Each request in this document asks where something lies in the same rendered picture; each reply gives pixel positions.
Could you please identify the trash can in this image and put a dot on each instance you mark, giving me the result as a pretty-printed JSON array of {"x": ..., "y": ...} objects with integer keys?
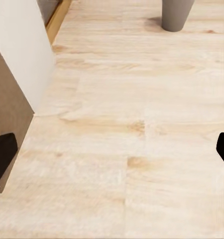
[{"x": 174, "y": 14}]

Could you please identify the door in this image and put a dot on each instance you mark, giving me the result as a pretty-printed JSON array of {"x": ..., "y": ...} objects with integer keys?
[{"x": 53, "y": 13}]

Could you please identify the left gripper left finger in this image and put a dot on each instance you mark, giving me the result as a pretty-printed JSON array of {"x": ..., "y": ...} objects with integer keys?
[{"x": 8, "y": 149}]

